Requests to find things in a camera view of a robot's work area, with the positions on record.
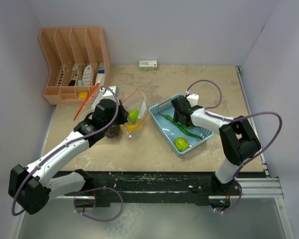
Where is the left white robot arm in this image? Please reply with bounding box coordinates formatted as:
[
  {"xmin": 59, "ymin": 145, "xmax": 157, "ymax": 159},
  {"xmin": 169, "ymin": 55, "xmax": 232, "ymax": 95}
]
[{"xmin": 8, "ymin": 99, "xmax": 129, "ymax": 216}]

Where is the clear orange-zip bag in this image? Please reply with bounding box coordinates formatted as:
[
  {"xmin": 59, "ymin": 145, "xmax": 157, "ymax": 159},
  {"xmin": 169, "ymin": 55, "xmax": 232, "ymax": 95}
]
[{"xmin": 73, "ymin": 83, "xmax": 123, "ymax": 138}]

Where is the yellow banana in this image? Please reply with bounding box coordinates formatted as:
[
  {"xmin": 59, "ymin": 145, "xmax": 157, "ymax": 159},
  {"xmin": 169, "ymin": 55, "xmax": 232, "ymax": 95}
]
[{"xmin": 122, "ymin": 124, "xmax": 143, "ymax": 133}]

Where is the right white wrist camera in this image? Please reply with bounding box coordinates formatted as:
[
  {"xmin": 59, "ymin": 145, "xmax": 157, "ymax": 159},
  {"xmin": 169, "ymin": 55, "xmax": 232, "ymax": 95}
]
[{"xmin": 185, "ymin": 92, "xmax": 199, "ymax": 107}]

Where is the red grape bunch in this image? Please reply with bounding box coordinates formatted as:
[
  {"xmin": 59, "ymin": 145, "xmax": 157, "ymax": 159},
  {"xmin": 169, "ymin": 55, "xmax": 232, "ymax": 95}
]
[{"xmin": 105, "ymin": 124, "xmax": 121, "ymax": 138}]

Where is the light blue plastic basket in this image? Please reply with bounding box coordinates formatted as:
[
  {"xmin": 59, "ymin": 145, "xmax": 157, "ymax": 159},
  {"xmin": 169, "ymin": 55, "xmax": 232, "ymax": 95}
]
[{"xmin": 149, "ymin": 93, "xmax": 213, "ymax": 157}]

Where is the yellow block in organizer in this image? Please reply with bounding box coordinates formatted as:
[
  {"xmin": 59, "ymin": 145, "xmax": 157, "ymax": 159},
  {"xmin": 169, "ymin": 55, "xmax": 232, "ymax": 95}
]
[{"xmin": 79, "ymin": 92, "xmax": 89, "ymax": 99}]

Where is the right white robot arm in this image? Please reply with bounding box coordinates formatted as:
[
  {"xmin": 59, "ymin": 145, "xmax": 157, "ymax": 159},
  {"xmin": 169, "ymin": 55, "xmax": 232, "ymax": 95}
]
[{"xmin": 171, "ymin": 95, "xmax": 261, "ymax": 195}]

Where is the green chili pepper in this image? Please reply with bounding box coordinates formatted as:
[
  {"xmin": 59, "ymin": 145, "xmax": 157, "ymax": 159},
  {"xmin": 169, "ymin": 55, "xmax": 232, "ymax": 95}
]
[{"xmin": 159, "ymin": 113, "xmax": 203, "ymax": 140}]

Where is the blue white box in organizer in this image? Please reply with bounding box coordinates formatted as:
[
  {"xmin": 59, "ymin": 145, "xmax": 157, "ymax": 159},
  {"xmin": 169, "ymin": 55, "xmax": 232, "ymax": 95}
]
[{"xmin": 95, "ymin": 62, "xmax": 105, "ymax": 85}]

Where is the green bumpy fruit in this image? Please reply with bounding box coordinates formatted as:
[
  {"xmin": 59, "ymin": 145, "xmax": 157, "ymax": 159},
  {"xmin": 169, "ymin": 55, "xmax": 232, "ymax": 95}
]
[{"xmin": 174, "ymin": 137, "xmax": 189, "ymax": 152}]

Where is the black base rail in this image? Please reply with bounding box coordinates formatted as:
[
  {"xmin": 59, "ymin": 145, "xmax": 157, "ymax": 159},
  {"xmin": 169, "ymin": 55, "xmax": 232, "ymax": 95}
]
[{"xmin": 57, "ymin": 170, "xmax": 242, "ymax": 207}]

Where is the orange desk file organizer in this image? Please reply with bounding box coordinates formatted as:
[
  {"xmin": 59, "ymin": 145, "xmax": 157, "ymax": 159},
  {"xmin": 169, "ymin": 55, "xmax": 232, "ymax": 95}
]
[{"xmin": 39, "ymin": 26, "xmax": 111, "ymax": 105}]

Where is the small white green box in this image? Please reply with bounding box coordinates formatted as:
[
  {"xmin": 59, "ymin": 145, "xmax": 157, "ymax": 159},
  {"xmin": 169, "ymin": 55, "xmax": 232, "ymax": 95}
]
[{"xmin": 139, "ymin": 60, "xmax": 157, "ymax": 71}]

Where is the white tube in organizer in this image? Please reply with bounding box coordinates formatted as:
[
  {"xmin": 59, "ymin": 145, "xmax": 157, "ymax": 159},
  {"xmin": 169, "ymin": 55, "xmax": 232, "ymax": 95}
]
[{"xmin": 82, "ymin": 65, "xmax": 92, "ymax": 86}]

